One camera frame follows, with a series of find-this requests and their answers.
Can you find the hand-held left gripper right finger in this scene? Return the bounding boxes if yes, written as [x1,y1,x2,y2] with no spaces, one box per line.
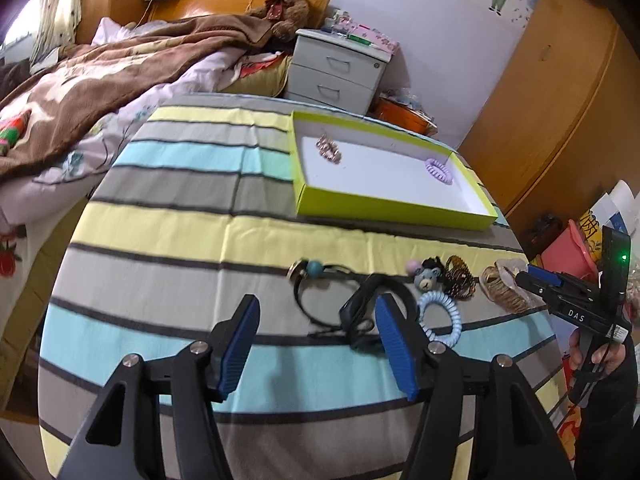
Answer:
[375,294,576,480]

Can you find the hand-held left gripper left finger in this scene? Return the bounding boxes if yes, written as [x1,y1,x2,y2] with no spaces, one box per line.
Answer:
[57,294,262,480]

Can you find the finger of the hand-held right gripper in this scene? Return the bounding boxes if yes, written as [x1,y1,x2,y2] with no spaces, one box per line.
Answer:
[515,271,597,312]
[526,264,601,295]

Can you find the clear pink hair claw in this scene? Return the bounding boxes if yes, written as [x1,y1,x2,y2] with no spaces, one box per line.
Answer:
[479,259,533,314]

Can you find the light blue spiral hair tie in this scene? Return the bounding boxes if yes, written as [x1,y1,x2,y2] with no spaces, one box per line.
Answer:
[416,290,464,350]

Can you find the black wrist band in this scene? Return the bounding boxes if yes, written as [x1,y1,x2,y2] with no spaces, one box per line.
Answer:
[339,274,417,352]

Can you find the blue bear black hair tie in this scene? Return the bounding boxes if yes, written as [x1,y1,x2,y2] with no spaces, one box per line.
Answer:
[407,256,446,293]

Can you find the black hair tie teal ball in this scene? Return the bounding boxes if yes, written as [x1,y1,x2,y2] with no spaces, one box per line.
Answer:
[287,259,358,338]

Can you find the lime green cardboard box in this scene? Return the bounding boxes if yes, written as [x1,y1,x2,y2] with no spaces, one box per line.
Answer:
[291,111,499,232]

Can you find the person's right hand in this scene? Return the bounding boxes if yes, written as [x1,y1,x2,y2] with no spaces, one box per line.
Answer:
[568,329,626,377]

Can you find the pink plastic bucket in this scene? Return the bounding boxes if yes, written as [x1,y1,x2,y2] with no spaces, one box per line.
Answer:
[542,219,601,282]

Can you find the black bag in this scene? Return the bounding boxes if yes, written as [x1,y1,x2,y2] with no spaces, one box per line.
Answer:
[524,214,564,257]

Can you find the yellow printed bag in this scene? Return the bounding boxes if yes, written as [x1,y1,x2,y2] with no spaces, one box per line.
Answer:
[579,209,606,257]

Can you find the white paper bag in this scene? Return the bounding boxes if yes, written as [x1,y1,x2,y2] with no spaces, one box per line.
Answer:
[595,179,640,241]

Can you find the striped tablecloth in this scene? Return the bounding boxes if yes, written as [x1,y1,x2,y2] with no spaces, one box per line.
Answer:
[37,92,568,480]

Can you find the wooden wardrobe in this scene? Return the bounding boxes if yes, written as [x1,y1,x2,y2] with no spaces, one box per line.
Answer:
[457,0,640,241]

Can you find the rose gold hair clip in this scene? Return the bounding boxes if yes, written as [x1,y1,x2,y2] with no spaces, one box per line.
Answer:
[315,133,344,165]

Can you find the orange plastic basin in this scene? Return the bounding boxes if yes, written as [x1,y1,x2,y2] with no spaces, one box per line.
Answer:
[372,97,437,137]

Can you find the pale floral quilt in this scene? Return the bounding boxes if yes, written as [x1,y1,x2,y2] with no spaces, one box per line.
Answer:
[0,17,226,306]

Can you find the yellow pillow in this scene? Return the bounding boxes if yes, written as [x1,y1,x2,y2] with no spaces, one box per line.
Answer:
[220,54,293,99]

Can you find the grey two-drawer nightstand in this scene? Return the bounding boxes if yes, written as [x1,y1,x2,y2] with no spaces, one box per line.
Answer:
[284,29,392,117]

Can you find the pink floral tissue box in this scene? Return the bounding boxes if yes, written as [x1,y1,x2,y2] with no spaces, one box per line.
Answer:
[350,22,401,57]

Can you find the brown fleece blanket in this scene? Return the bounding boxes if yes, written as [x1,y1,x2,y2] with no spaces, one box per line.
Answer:
[0,12,281,181]

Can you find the wooden bed headboard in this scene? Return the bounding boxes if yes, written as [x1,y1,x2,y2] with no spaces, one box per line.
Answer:
[147,0,333,31]

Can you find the brown teddy bear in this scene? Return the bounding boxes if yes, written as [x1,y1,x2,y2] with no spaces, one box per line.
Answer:
[247,0,313,42]

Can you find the patterned curtain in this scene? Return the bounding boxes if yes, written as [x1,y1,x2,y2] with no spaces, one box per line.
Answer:
[29,0,87,72]

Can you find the purple spiral hair tie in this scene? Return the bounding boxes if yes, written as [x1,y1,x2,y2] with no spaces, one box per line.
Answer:
[424,158,455,185]

